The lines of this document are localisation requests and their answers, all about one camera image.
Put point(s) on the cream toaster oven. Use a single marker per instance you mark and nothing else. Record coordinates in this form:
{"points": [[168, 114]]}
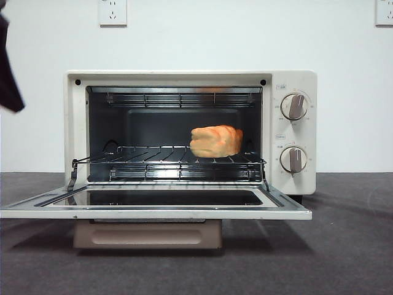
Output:
{"points": [[294, 80]]}

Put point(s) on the white wall socket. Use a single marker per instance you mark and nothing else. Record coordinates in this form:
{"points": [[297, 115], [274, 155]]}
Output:
{"points": [[383, 12], [113, 13]]}

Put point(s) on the beige oven knob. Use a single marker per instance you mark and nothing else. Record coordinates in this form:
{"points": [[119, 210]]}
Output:
{"points": [[293, 159], [294, 107]]}

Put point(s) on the golden bread loaf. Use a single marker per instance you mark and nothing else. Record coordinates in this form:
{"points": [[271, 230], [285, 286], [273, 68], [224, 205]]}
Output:
{"points": [[215, 141]]}

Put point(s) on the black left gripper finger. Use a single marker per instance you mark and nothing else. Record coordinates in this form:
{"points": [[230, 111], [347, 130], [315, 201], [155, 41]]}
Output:
{"points": [[7, 80]]}

